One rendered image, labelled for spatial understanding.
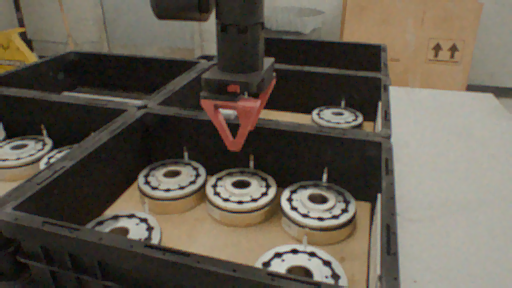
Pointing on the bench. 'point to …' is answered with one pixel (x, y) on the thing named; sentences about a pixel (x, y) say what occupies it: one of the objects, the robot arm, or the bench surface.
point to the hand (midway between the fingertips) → (241, 133)
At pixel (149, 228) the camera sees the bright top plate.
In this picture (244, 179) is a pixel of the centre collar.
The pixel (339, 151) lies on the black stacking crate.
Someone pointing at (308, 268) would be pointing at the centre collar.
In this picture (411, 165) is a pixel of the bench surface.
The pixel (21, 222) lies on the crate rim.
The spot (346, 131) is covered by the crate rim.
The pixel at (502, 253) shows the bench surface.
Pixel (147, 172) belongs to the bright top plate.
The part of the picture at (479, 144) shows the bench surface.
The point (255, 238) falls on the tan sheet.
